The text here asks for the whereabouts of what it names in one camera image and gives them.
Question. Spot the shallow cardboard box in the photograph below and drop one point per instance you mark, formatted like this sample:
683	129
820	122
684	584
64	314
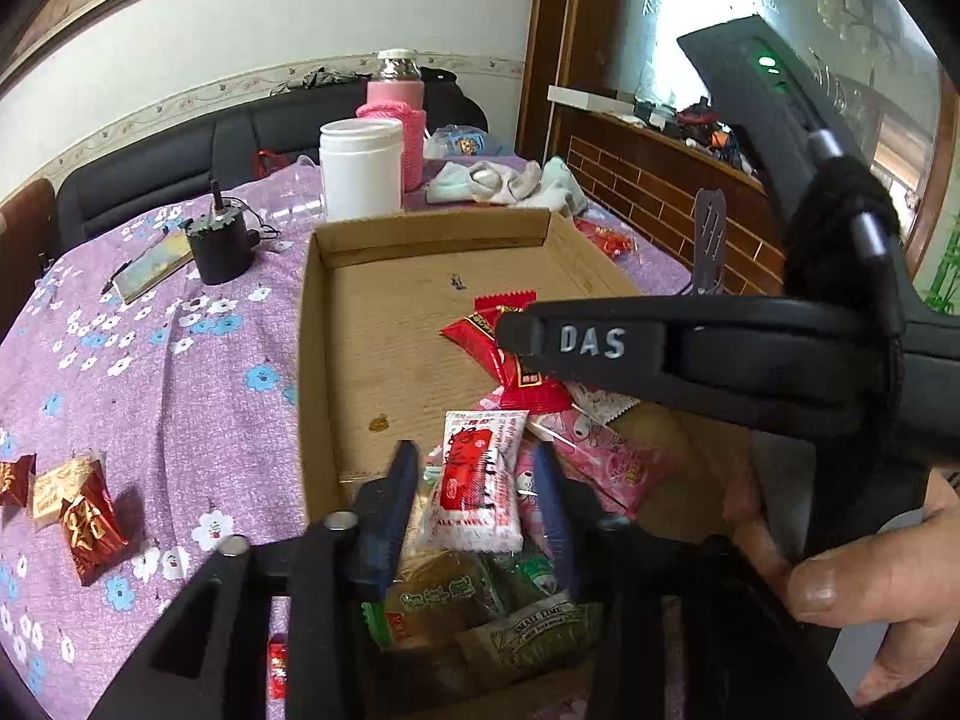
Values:
390	360

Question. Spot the red candy wrapper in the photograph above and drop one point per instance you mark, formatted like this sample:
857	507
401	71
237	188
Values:
607	240

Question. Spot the orange black tool pile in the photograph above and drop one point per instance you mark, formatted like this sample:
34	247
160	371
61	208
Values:
697	124

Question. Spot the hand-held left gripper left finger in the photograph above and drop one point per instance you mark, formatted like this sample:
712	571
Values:
386	521

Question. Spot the white flat box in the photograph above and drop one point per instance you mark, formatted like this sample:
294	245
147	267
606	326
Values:
585	96

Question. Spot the bright red snack packet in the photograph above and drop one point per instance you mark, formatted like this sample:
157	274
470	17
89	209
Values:
529	384
480	324

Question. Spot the red bag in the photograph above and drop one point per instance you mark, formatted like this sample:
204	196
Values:
266	163

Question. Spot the black pen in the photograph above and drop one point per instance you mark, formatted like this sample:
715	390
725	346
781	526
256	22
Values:
120	276

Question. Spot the dark red snack packet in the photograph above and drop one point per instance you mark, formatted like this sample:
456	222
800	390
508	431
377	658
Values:
90	532
15	480

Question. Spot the green clear cake packet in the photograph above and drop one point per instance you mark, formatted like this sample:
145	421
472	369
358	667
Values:
442	586

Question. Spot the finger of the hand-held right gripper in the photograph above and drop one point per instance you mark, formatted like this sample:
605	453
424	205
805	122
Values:
592	341

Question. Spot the white plastic jar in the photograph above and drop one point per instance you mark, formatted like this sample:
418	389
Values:
360	169

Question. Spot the blue snack bag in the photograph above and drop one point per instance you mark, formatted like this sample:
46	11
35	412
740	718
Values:
465	142

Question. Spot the green plant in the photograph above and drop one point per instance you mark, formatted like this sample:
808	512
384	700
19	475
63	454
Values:
949	270

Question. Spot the brown armchair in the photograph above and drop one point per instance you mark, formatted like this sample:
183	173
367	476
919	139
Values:
22	232

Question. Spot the black cylindrical device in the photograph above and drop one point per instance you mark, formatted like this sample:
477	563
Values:
221	247

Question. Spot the yellow biscuit packet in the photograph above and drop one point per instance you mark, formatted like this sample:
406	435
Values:
54	493

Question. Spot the brown brick pattern cabinet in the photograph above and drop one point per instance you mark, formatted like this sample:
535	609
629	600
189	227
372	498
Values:
660	187

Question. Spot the clear plastic cup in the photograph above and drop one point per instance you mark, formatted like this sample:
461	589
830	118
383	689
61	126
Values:
304	195

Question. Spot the white red snack packet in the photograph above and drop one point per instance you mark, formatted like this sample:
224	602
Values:
476	487

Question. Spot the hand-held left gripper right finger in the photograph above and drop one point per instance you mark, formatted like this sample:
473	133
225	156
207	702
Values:
555	514

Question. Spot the green white snack packet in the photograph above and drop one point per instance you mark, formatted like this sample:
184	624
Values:
540	634

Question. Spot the white pink printed packet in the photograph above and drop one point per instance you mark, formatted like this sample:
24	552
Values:
600	409

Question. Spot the metal phone stand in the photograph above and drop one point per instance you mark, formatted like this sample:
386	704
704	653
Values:
709	240

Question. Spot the yellow green notebook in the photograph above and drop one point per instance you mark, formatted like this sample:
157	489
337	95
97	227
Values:
154	266

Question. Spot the white cloth bundle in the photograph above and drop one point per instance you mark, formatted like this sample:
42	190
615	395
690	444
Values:
495	184

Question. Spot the pink sleeved bottle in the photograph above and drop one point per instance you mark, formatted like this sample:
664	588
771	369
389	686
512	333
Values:
397	101

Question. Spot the person's right hand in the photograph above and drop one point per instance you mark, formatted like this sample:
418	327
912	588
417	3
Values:
885	592

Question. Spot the pink snack packet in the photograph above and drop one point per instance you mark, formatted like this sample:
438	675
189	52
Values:
619	469

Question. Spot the dark clothes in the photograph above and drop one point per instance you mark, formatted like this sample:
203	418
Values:
315	79

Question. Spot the black sofa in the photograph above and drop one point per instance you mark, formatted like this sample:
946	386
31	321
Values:
150	165

